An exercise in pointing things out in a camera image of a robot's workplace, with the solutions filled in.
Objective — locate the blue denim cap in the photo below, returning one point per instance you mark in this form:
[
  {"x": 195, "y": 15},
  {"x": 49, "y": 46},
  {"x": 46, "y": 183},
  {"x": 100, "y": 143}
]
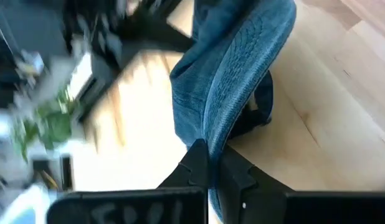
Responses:
[{"x": 230, "y": 62}]

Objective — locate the green artificial plant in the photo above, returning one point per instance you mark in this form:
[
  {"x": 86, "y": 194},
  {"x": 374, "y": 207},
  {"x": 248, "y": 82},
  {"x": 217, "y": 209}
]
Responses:
[{"x": 55, "y": 124}]

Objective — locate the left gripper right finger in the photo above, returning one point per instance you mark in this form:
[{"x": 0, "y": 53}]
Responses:
[{"x": 242, "y": 186}]

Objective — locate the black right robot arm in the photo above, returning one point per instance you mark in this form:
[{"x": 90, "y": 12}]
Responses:
[{"x": 142, "y": 31}]

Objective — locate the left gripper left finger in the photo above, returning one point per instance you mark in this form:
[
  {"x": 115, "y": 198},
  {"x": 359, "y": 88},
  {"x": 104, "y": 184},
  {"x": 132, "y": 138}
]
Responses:
[{"x": 194, "y": 171}]

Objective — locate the black aluminium table frame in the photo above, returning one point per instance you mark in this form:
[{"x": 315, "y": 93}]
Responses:
[{"x": 89, "y": 102}]

